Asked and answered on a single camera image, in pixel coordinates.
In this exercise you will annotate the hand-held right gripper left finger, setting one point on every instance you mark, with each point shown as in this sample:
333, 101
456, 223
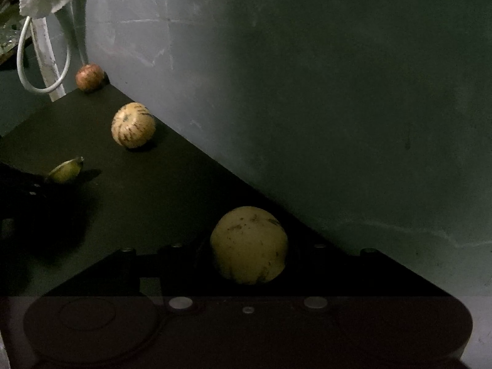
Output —
180, 273

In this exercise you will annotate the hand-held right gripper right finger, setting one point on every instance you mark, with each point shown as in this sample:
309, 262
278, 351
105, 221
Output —
319, 273

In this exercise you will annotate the yellow banana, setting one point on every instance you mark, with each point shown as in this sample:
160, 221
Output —
66, 170

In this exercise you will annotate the pale yellow round fruit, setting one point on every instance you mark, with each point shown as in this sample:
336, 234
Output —
249, 245

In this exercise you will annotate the striped yellow round fruit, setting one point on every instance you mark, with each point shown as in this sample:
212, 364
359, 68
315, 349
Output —
133, 125

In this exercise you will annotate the reddish yellow apple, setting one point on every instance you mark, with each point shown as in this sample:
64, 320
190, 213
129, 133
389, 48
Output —
90, 77

